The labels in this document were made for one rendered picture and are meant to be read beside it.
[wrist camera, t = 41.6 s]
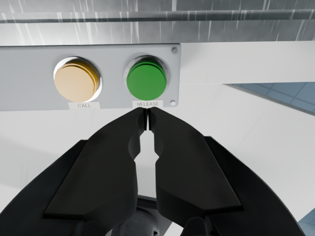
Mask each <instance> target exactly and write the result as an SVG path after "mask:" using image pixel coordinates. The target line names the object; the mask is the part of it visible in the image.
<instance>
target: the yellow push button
mask: <svg viewBox="0 0 315 236"><path fill-rule="evenodd" d="M54 83H55V86H56V88H57V90H58V91H59V93H60V94H61V95H62V96H63V97H65V98H66V99H68V100H70V101H73V102H78V103H81V102H86V101H88V100H90V99H91V98H92V97H93V96H94V94H95V93H96V91H97V89H98V79H97V76H96V74H95V73H94V72H93V70H92V69H91V68H90V67H88V66H87V65H85V64H83V63H81V62H74V61H73V62H68V63H66V64H64V65H62V66H61V67H60V68H59V69H58V70H57V71H56V73H55V76H54Z"/></svg>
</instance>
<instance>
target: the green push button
mask: <svg viewBox="0 0 315 236"><path fill-rule="evenodd" d="M166 84H167V80H166V75H165V72H164V70H163V68H162V67H161V66H160V65H159V64H158V63H156V62H154V61H150V60H142V61H139V62H137V63H135V64H134V65H133V66H132V67H131V68H130V70H129V72H128V75H127V88H128V90H129V92H130V93H131V94H132V95H133V96H134V97H136V98H138V99H140V100H144V101H150V100H154V99H156V98H158V97H160V96H161V95H162V94H163V92H164V90H165V88H166Z"/></svg>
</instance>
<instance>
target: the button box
mask: <svg viewBox="0 0 315 236"><path fill-rule="evenodd" d="M180 59H181V44H180V43H159V44H75V45H17V46H0V111H51V110H87V109H124V108H137V107H143V108H151V107H158V108H160V107H177V106H178V104H179V86H180ZM142 60H150V61H154V62H156V63H158V64H159V65H160V66H161V67H162V68H163V70H164V72H165V75H166V80H167V84H166V88H165V90H164V92H163V94H162V95H161V96H160V97H158V98H156V99H154V100H150V101H144V100H140V99H138V98H136V97H134V96H133V95H132V94H131V93H130V92H129V90H128V87H127V75H128V72H129V70H130V68H131V67H132V66H133V65H134V64H135V63H137V62H139V61H142ZM73 61H74V62H81V63H83V64H85V65H87V66H88V67H90V68H91V69H92V70H93V72H94V73H95V74H96V76H97V80H98V88H97V91H96V93H95V94H94V96H93V97H92V98H91V99H90V100H88V101H86V102H81V103H78V102H73V101H70V100H68V99H66V98H65V97H63V96H62V95H61V94H60V93H59V91H58V90H57V88H56V86H55V83H54V76H55V73H56V71H57V70H58V69H59V68H60V67H61V66H62V65H64V64H66V63H68V62H73Z"/></svg>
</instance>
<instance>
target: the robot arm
mask: <svg viewBox="0 0 315 236"><path fill-rule="evenodd" d="M147 121H148V122H149V131H152V133H153V134H154V151H155V153H156V154H157V155H158V156H159V158H158V159H157V161H156V163H155V175H156V199H157V210H158V212H159V213H160V214H161V215H162V216H163V217H165V218H167V219H169V220H170V221H172V222H174V223H176V224H178V225H179V226H181V227H183V231H182V233H181V235H180V236H306V235H305V234H304V232H303V230H302V229H301V227H300V225H299V224H298V222H297V221H296V219H295V218H294V216H293V215H292V213H291V212H290V211H289V209H288V208H287V207H286V205H285V204H284V203H283V201H282V200H281V199H280V198H279V196H278V195H277V194H276V193H275V192H274V191H273V190H272V189H271V188H270V187H269V186H268V185H267V184H266V183H265V182H264V181H263V180H262V179H261V178H260V177H259V176H258V175H257V174H256V173H255V172H253V171H252V170H251V169H250V168H249V167H248V166H247V165H245V164H244V163H243V162H242V161H241V160H239V159H238V158H237V157H236V156H234V155H233V154H232V153H231V152H230V151H228V150H227V149H226V148H225V147H223V146H222V145H221V144H220V143H219V142H217V141H216V140H215V139H214V138H213V137H211V136H204V135H203V134H201V133H200V132H199V131H198V130H197V129H195V128H194V127H193V126H191V125H190V124H189V123H187V122H185V121H184V120H182V119H180V118H178V117H176V116H174V115H172V114H170V113H168V112H166V111H164V110H162V109H160V108H158V107H151V108H143V107H137V108H135V109H133V110H131V111H130V112H128V113H126V114H124V115H122V116H120V117H118V118H117V119H115V120H113V121H111V122H110V123H108V124H106V125H105V126H103V127H102V128H100V129H99V130H98V131H96V132H95V133H94V134H93V135H92V136H90V137H89V138H88V139H87V140H79V141H78V142H77V143H76V144H74V145H73V146H72V147H71V148H70V149H69V150H68V151H67V152H65V153H64V154H63V155H62V156H60V157H59V158H58V159H57V160H56V161H54V162H53V163H52V164H51V165H50V166H48V167H47V168H46V169H45V170H44V171H42V172H41V173H40V174H39V175H38V176H36V177H35V178H34V179H33V180H32V181H31V182H29V183H28V184H27V185H26V186H25V187H24V188H23V189H22V190H21V191H20V192H19V193H18V194H17V195H16V196H15V197H14V198H13V199H12V200H11V201H10V202H9V203H8V205H7V206H6V207H5V208H4V209H3V210H2V212H1V213H0V236H159V223H158V221H157V219H156V218H155V217H154V216H153V215H151V214H150V213H148V212H145V211H142V210H138V209H136V206H137V196H138V184H137V173H136V163H135V161H134V160H135V158H136V157H137V156H138V155H139V153H140V152H141V145H140V136H141V135H142V134H143V133H144V131H146V130H147Z"/></svg>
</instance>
